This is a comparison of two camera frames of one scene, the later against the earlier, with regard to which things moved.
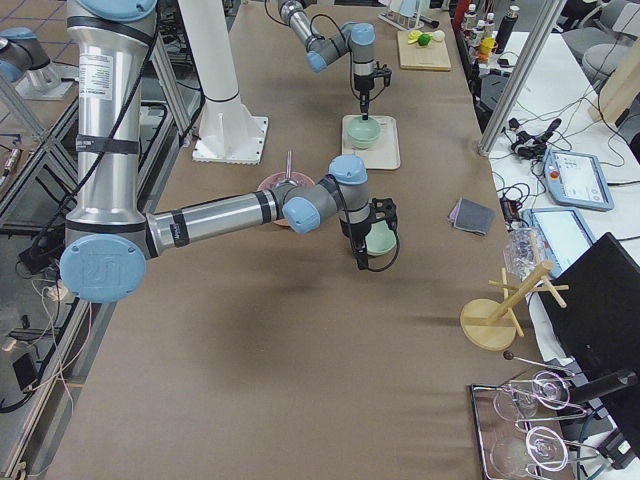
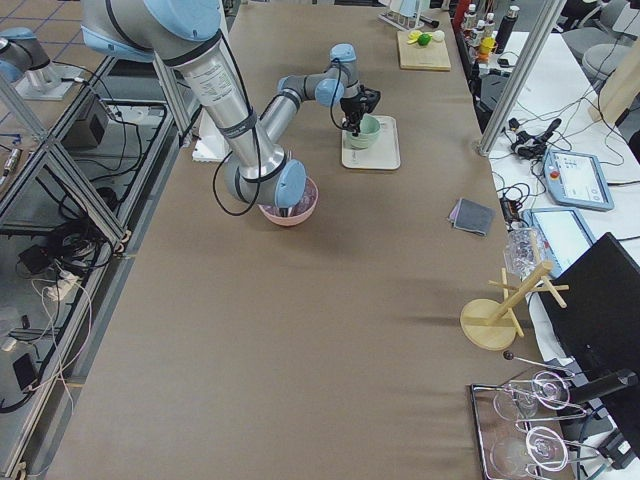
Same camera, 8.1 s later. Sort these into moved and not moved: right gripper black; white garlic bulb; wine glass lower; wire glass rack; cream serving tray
Moved: right gripper black
Not moved: wine glass lower; wire glass rack; white garlic bulb; cream serving tray
